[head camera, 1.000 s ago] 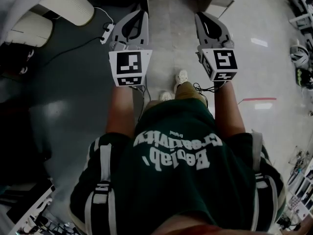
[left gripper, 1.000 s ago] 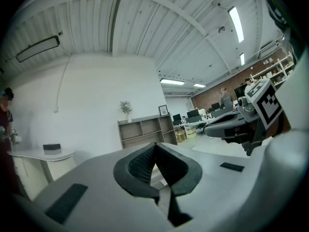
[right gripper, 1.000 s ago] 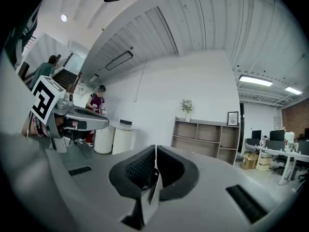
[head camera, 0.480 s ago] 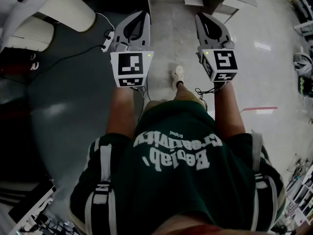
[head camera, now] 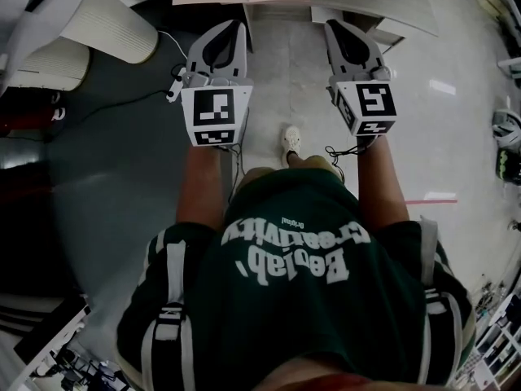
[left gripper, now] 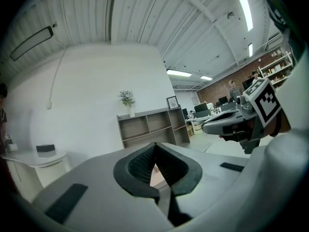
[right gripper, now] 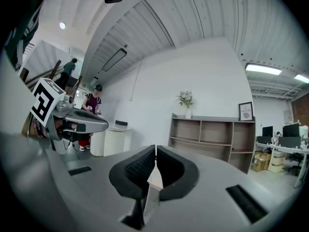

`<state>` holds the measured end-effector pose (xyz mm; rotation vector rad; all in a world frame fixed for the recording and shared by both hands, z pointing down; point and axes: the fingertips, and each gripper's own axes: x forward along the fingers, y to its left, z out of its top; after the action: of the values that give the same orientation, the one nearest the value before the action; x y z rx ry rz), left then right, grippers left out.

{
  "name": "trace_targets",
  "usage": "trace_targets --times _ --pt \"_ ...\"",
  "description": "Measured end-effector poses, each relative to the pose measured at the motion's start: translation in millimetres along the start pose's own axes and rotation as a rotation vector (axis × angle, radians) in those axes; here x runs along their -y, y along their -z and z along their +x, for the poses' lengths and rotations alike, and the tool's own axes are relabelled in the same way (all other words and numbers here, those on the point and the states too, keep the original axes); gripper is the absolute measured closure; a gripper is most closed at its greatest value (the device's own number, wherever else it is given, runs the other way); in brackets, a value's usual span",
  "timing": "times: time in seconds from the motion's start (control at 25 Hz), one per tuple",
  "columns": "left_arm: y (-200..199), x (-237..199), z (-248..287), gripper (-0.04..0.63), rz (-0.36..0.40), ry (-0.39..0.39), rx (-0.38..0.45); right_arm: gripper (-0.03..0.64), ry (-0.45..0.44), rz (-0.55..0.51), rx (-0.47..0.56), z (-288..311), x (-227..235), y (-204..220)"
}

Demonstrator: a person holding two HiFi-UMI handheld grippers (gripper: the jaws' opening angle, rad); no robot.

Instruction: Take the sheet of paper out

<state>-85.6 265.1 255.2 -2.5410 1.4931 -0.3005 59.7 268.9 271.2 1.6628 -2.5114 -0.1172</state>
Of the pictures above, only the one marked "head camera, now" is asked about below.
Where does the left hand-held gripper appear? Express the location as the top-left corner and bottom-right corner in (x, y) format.
(177, 19), (254, 151)

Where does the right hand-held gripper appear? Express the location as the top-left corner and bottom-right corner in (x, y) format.
(323, 19), (398, 138)

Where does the person's left forearm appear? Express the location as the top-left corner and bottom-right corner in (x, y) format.
(175, 143), (225, 233)

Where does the person's right forearm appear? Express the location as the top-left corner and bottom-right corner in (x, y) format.
(357, 135), (411, 233)

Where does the light grey desk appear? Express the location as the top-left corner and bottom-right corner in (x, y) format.
(243, 0), (440, 55)

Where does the white shoe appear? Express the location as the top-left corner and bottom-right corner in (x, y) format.
(280, 125), (304, 168)

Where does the large white ribbed cylinder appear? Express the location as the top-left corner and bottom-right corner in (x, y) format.
(59, 0), (160, 65)

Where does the person's leg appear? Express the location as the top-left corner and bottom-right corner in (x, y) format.
(286, 150), (344, 180)

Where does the small white ribbed cylinder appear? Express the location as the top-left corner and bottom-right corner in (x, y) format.
(15, 41), (91, 94)

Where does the red floor tape strip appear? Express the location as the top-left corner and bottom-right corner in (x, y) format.
(405, 198), (458, 207)

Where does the white and black helmet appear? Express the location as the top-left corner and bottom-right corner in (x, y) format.
(491, 109), (521, 186)

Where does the grey white machine housing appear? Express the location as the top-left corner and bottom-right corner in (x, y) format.
(0, 0), (99, 81)

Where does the dark green printed shirt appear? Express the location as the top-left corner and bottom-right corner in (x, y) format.
(116, 168), (478, 387)

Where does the white cluttered shelf unit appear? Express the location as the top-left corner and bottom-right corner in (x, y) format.
(454, 290), (521, 391)

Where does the white table with black edge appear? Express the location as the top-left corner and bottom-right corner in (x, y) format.
(13, 302), (92, 384)

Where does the thin white cable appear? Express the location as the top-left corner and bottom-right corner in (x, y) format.
(155, 29), (189, 62)

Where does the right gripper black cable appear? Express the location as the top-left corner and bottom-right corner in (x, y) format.
(324, 135), (378, 181)

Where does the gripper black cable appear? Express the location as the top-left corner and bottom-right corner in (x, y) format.
(324, 135), (378, 181)
(219, 143), (247, 205)

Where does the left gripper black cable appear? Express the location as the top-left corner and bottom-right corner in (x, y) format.
(219, 143), (247, 205)

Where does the white wire shelf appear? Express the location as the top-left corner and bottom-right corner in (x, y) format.
(471, 0), (521, 77)

